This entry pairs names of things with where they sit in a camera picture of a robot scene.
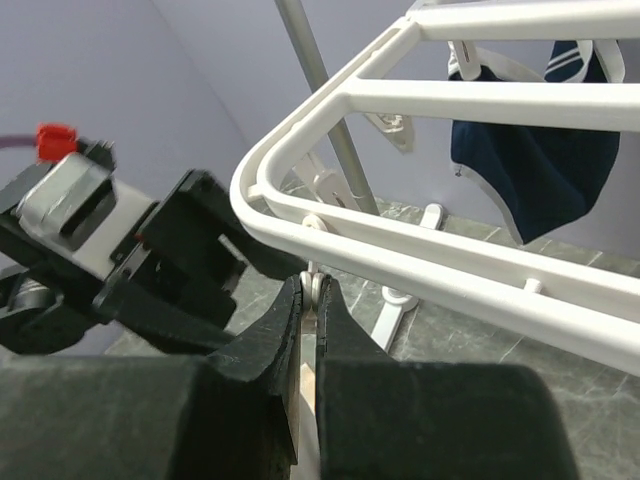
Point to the navy blue underwear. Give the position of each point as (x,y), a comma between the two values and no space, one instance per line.
(540,178)

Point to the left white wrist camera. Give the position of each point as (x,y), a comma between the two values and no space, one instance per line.
(68,208)

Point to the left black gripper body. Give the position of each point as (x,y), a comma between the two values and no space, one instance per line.
(165,270)

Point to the grey white drying rack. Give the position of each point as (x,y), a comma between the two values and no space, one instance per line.
(348,188)

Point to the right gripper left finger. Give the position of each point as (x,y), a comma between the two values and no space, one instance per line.
(256,398)

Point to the white clip hanger frame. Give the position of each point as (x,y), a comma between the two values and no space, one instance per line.
(587,312)

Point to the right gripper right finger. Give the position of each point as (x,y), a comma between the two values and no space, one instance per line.
(338,334)

